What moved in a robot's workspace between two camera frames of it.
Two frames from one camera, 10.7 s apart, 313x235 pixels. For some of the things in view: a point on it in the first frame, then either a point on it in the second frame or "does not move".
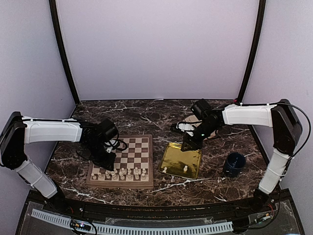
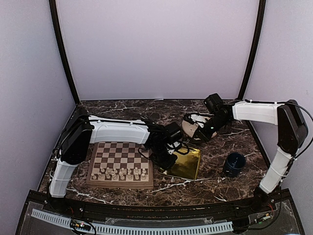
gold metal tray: (176, 162) does not move
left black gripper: (106, 164) → (167, 166)
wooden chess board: (133, 167) does not move
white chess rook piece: (94, 177) does not move
